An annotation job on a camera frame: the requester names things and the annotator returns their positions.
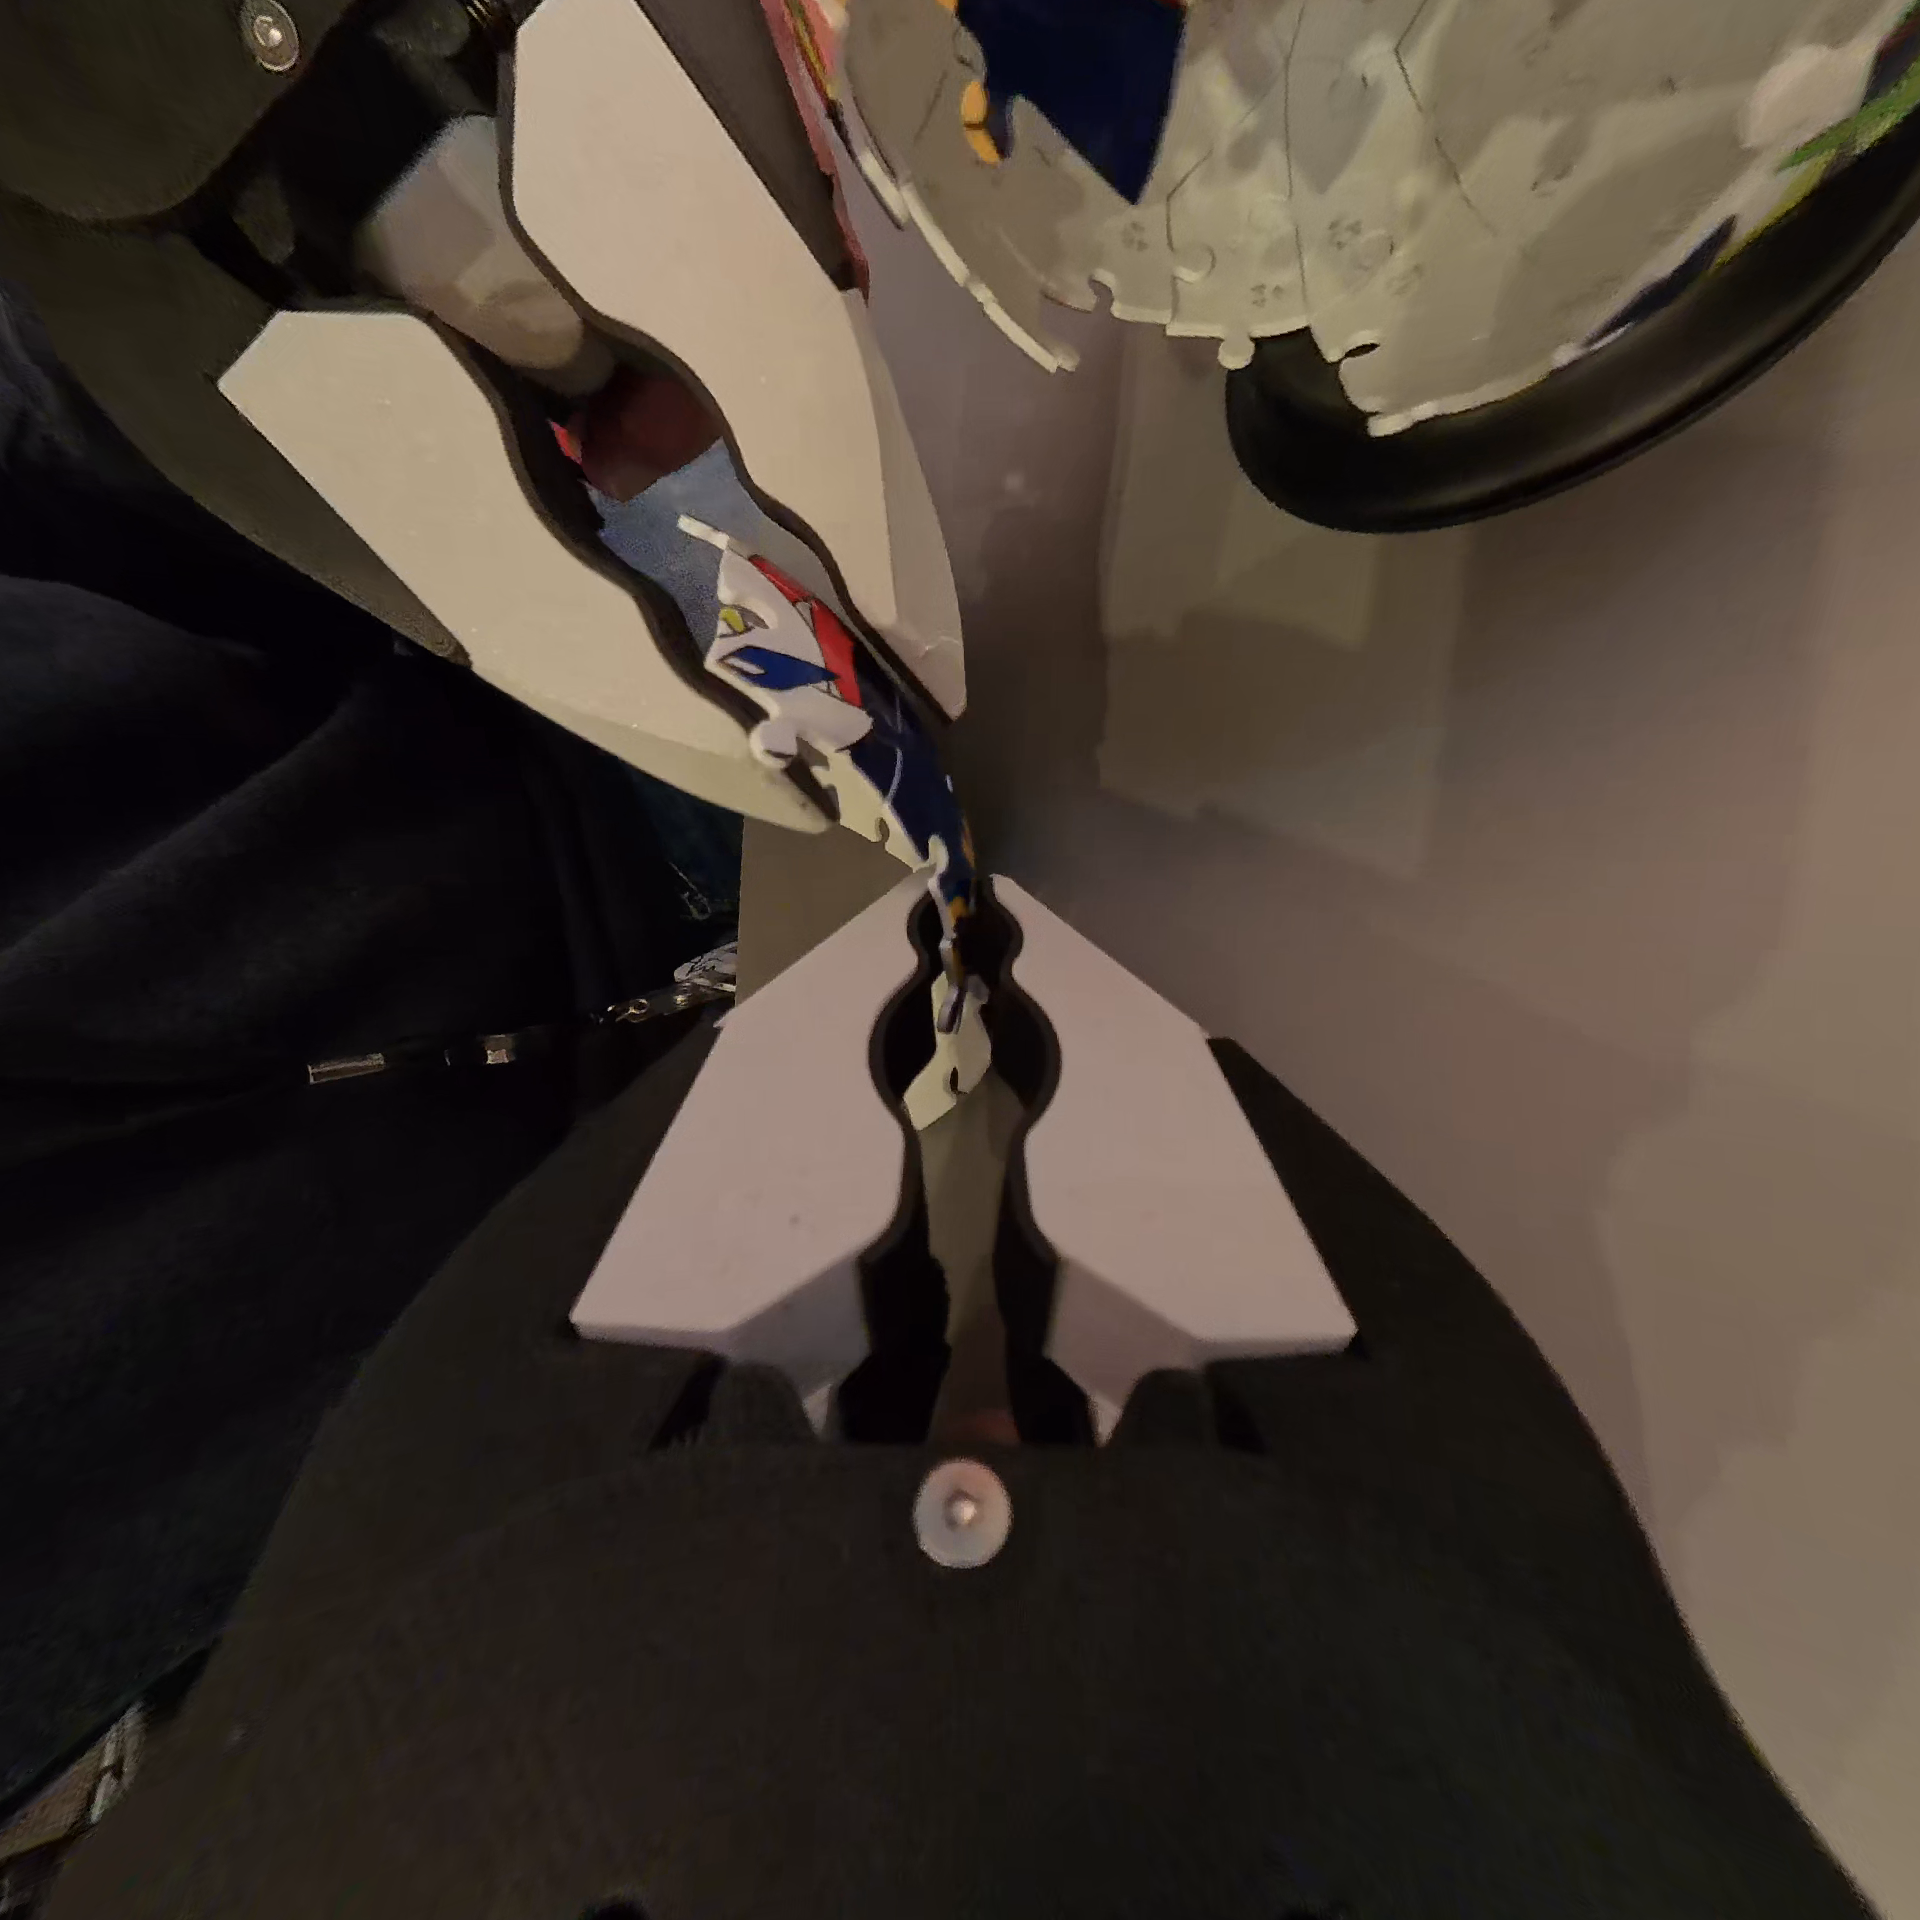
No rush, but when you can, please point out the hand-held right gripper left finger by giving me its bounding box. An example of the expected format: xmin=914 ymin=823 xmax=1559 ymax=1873
xmin=569 ymin=873 xmax=950 ymax=1441

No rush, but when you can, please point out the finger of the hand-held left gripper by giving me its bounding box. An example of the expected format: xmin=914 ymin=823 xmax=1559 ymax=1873
xmin=217 ymin=116 xmax=836 ymax=836
xmin=498 ymin=0 xmax=972 ymax=720

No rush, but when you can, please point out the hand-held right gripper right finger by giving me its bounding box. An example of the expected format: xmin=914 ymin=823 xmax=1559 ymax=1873
xmin=990 ymin=873 xmax=1361 ymax=1445

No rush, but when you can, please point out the single white puzzle piece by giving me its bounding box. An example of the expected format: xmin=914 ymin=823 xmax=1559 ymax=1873
xmin=900 ymin=884 xmax=994 ymax=1133

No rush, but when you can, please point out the curved puzzle piece strip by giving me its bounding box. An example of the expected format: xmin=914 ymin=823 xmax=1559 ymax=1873
xmin=674 ymin=513 xmax=985 ymax=920

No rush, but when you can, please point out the colourful puzzle ball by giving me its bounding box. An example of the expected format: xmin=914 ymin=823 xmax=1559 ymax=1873
xmin=757 ymin=0 xmax=1920 ymax=436

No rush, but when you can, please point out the black ball stand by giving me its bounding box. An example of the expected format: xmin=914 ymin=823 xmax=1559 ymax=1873
xmin=1223 ymin=181 xmax=1920 ymax=534

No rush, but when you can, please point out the lanyard with metal clip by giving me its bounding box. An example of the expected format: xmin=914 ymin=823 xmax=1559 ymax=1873
xmin=306 ymin=941 xmax=740 ymax=1087

